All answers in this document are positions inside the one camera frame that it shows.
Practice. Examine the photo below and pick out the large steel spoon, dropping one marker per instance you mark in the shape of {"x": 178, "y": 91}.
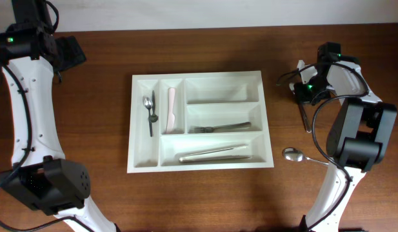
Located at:
{"x": 304, "y": 117}

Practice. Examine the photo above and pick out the pink plastic knife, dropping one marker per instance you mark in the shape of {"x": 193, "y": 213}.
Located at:
{"x": 171, "y": 117}

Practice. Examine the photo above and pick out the steel tongs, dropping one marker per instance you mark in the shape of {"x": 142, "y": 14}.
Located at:
{"x": 225, "y": 153}

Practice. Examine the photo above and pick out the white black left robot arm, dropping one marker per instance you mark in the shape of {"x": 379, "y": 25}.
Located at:
{"x": 41, "y": 178}

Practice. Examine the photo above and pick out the thin steel fork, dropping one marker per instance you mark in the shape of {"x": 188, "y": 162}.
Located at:
{"x": 221, "y": 128}

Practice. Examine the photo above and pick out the small steel teaspoon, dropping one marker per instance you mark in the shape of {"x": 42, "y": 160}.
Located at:
{"x": 147, "y": 102}

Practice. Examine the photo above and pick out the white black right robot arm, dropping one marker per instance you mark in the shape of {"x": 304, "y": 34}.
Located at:
{"x": 358, "y": 138}

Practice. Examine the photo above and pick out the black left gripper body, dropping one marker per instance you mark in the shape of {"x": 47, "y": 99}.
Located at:
{"x": 80, "y": 60}

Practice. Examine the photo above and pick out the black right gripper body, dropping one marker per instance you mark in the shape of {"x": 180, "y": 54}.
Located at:
{"x": 302, "y": 95}

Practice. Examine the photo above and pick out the white plastic cutlery tray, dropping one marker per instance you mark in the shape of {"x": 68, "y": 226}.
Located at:
{"x": 198, "y": 121}

